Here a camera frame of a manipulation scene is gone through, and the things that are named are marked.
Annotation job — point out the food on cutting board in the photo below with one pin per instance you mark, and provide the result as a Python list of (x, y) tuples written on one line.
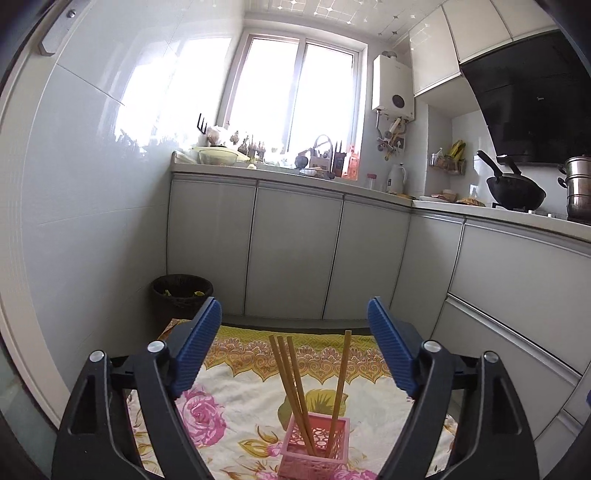
[(457, 198)]

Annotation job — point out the black wok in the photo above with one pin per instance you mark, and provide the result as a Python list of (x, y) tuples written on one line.
[(517, 191)]

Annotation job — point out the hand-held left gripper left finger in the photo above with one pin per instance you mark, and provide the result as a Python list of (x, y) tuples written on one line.
[(196, 350)]

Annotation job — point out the black trash bin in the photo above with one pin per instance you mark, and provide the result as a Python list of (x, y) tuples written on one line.
[(178, 302)]

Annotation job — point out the pink perforated utensil holder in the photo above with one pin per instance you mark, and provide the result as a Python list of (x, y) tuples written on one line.
[(295, 457)]

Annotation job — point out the row of small bottles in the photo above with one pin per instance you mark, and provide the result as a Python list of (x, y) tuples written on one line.
[(249, 148)]

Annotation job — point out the pale green basin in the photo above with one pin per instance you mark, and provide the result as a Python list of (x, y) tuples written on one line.
[(214, 156)]

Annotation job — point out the white thermos jug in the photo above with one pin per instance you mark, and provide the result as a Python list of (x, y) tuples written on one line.
[(397, 180)]

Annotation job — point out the brown knife block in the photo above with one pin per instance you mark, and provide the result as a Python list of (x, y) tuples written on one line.
[(340, 161)]

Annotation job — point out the water heater pipes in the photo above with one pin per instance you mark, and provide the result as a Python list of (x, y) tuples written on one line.
[(390, 138)]

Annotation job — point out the white cabinet with doors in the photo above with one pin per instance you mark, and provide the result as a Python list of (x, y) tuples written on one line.
[(295, 249)]

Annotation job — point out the white water heater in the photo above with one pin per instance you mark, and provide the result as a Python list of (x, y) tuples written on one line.
[(392, 83)]

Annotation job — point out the red packet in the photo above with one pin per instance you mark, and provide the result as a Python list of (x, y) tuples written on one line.
[(352, 164)]

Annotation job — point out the white cabinet with drawers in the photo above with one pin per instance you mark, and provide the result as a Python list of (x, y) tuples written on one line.
[(508, 277)]

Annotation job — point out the steel steamer pot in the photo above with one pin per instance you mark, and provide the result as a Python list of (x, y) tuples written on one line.
[(579, 184)]

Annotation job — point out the wall spice rack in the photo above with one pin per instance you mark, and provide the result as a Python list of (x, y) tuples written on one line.
[(448, 161)]

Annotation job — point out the small clear jar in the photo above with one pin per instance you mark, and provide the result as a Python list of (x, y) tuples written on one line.
[(371, 181)]

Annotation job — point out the long tan chopstick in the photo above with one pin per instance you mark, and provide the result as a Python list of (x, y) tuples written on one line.
[(287, 364), (340, 378), (280, 364), (296, 364)]

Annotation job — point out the black pronged rack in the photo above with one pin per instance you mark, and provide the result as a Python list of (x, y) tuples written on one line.
[(202, 124)]

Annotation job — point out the floral printed blanket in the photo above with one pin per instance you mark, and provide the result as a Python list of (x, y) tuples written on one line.
[(240, 397)]

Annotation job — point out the kitchen window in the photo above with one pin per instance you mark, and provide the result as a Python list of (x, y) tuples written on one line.
[(272, 92)]

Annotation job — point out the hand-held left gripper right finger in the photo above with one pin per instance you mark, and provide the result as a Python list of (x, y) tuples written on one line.
[(392, 350)]

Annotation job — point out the white wall cabinet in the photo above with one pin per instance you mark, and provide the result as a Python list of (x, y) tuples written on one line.
[(434, 50)]

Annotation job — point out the black range hood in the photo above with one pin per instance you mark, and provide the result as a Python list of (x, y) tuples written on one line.
[(531, 101)]

